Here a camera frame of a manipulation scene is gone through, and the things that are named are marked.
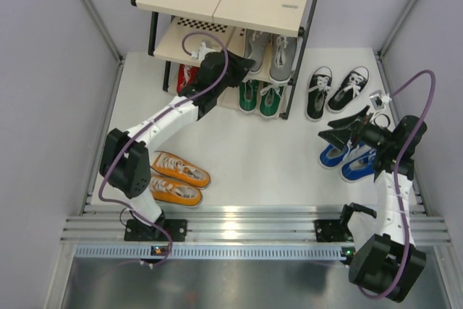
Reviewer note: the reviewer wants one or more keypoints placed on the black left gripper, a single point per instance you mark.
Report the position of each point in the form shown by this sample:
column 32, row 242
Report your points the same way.
column 234, row 63

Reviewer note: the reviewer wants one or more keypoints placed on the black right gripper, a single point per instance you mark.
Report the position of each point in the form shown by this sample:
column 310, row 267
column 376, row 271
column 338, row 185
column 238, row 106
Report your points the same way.
column 338, row 137

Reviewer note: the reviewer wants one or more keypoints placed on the green sneaker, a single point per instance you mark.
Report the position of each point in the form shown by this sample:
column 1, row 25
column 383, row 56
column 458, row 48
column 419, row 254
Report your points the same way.
column 248, row 95
column 271, row 96

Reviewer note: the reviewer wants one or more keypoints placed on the grey sneaker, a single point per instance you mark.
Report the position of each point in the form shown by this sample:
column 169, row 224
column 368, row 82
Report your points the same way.
column 283, row 53
column 255, row 47

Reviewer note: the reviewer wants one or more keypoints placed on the red sneaker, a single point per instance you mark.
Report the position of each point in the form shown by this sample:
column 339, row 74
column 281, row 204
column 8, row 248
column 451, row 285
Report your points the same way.
column 193, row 74
column 186, row 75

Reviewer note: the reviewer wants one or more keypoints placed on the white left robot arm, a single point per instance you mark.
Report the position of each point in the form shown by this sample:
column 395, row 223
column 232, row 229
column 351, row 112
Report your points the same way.
column 132, row 161

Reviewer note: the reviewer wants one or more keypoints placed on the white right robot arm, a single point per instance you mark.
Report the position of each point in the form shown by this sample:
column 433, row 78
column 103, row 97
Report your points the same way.
column 386, row 263

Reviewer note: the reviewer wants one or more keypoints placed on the beige three-tier shoe shelf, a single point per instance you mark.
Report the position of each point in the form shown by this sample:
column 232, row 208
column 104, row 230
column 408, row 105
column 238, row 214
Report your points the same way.
column 228, row 19

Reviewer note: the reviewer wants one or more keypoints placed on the blue sneaker left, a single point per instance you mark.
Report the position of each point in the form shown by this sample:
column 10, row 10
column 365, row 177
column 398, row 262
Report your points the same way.
column 331, row 156

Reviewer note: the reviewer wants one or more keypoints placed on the blue sneaker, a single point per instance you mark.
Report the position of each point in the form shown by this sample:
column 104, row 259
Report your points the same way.
column 331, row 156
column 359, row 165

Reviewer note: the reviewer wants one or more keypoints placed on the blue sneaker right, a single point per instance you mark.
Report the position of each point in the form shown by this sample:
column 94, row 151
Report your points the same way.
column 359, row 165

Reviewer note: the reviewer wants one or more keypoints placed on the black sneaker right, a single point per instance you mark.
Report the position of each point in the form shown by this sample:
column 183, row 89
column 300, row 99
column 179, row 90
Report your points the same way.
column 350, row 88

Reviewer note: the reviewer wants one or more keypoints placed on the black sneaker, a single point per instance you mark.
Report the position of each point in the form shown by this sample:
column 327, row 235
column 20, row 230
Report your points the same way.
column 318, row 87
column 350, row 88

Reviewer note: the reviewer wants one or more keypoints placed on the black sneaker left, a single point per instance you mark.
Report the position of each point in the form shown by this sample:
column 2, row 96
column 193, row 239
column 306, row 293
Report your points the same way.
column 318, row 87

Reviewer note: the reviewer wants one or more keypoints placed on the orange sneaker upper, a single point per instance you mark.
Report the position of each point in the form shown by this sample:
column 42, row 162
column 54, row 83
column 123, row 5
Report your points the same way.
column 175, row 167

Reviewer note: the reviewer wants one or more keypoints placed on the orange sneaker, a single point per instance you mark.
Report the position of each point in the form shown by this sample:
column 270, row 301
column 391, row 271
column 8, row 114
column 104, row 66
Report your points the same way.
column 169, row 190
column 175, row 167

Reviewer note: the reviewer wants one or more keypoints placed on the orange sneaker lower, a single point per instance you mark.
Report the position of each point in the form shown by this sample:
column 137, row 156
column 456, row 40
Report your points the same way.
column 169, row 190

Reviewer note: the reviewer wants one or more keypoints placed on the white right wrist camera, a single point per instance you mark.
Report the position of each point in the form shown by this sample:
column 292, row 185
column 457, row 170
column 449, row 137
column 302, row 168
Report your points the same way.
column 379, row 100

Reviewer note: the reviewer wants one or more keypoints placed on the aluminium mounting rail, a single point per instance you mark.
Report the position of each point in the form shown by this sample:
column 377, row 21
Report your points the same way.
column 228, row 232

